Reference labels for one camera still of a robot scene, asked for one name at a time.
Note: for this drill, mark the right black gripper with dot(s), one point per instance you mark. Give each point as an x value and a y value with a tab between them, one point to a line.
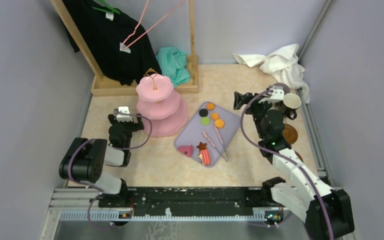
255	102

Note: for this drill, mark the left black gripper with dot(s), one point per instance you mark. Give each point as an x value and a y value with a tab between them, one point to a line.
135	125

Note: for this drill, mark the brown star cookie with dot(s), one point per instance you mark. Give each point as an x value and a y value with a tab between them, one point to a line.
202	146

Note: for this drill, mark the pink-tipped metal tongs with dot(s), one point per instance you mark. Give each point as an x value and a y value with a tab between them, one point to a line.
217	142

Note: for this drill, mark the red striped cake slice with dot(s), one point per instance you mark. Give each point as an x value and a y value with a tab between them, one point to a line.
205	157

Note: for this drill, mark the pink cake slice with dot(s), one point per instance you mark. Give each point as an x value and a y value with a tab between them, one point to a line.
186	150

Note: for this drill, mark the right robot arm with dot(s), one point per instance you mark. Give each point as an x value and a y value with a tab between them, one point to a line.
325	212

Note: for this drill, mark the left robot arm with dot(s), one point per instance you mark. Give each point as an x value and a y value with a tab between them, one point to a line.
85	159

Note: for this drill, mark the orange macaron middle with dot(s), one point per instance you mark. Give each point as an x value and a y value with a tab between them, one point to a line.
214	116

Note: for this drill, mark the orange macaron top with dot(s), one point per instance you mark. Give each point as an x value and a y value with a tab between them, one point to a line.
210	106

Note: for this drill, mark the black macaron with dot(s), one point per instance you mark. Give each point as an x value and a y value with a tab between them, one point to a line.
203	112

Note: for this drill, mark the purple mug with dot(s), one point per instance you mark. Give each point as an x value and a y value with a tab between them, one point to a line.
281	86

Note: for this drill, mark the green macaron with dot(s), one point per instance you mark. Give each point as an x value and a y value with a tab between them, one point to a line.
205	121

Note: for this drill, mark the pink three-tier cake stand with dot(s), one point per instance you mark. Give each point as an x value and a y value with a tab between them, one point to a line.
166	110

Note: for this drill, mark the lavender serving tray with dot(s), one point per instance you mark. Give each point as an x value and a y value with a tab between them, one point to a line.
192	133

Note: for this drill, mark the wooden clothes rack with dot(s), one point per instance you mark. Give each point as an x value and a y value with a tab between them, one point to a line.
104	86

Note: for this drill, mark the black cream-lined mug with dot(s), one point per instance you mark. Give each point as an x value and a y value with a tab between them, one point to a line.
289	105

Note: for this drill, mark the white towel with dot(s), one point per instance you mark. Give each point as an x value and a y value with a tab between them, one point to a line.
282	64

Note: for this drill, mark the brown saucer upper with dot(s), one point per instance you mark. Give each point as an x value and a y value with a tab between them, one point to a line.
290	134

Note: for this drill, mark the brown saucer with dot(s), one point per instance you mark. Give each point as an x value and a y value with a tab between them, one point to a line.
290	134
299	156

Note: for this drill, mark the teal cloth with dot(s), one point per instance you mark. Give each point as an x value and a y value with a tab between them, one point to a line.
173	64

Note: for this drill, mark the brown saucer lower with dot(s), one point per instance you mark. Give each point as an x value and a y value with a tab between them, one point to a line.
299	156

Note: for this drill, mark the pink clothes hanger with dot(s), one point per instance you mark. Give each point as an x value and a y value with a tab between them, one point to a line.
123	46

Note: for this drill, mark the black t-shirt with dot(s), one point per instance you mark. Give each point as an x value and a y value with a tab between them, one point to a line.
103	33

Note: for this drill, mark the green clothes hanger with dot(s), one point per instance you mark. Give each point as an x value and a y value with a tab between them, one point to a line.
105	7

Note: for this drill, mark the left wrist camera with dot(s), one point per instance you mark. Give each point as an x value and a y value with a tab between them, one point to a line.
122	114

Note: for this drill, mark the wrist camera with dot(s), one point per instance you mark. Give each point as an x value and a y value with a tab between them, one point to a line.
274	96
122	114

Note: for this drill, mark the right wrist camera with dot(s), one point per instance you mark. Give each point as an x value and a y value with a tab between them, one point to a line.
274	96

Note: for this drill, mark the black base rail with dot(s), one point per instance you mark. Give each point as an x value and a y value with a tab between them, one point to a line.
148	204

